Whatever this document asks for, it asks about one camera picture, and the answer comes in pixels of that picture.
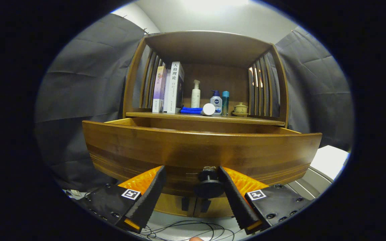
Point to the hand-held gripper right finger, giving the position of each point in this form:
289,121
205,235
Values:
236,201

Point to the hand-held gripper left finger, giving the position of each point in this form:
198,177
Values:
151,199

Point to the black round drawer knob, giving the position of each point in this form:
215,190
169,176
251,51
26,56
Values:
209,187

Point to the brown wooden drawer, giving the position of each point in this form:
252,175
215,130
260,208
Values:
196,147

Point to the white green squeeze tube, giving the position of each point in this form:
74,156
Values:
208,109

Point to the wooden cabinet door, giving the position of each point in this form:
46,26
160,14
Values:
219,209
169,204

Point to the wooden countertop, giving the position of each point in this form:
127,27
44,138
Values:
240,119

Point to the brown wooden cabinet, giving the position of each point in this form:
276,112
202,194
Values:
209,47

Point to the grey ribbed plastic object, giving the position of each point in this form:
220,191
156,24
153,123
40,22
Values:
308,184

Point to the white power strip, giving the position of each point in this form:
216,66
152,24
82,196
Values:
75,193

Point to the beige lidded teacup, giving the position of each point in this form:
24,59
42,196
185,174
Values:
240,109

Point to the blue folded cloth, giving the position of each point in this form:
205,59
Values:
189,110

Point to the slim teal bottle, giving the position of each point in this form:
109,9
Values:
225,103

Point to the white flat surface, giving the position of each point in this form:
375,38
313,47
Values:
330,160

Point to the white bottle with blue cap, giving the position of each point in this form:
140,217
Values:
216,100

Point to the white pump bottle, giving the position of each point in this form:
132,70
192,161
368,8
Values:
195,98

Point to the purple white book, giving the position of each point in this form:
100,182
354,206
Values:
158,87

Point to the thick white book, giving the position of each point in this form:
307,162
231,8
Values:
173,87

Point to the black backdrop cloth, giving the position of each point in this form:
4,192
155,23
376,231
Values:
79,100

